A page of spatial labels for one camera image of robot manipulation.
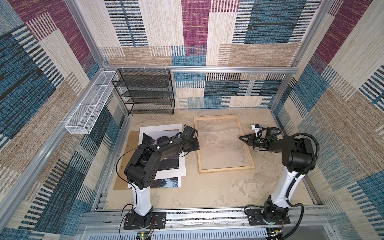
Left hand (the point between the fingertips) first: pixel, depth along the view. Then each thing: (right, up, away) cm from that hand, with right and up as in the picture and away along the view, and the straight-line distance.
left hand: (198, 144), depth 95 cm
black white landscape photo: (-16, -13, -4) cm, 21 cm away
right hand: (+27, +3, +3) cm, 27 cm away
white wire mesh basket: (-54, +15, -26) cm, 61 cm away
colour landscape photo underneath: (-16, -20, -10) cm, 27 cm away
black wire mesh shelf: (-39, +37, +16) cm, 55 cm away
